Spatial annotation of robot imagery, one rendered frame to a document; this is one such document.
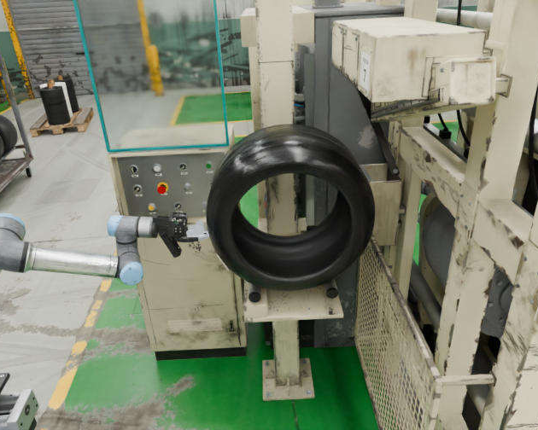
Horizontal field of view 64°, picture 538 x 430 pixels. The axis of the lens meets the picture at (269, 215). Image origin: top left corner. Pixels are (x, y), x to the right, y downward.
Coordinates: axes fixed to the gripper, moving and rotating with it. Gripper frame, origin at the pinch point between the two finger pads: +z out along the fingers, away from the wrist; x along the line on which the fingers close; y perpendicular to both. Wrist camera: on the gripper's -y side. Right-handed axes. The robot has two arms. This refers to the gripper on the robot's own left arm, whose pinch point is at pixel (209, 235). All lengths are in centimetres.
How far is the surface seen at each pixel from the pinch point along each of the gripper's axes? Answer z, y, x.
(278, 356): 34, -83, 26
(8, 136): -255, -83, 338
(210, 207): 1.0, 15.9, -8.6
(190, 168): -14, 4, 54
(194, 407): -8, -112, 17
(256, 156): 15.0, 34.8, -9.2
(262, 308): 20.9, -22.7, -11.0
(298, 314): 34.5, -25.7, -9.8
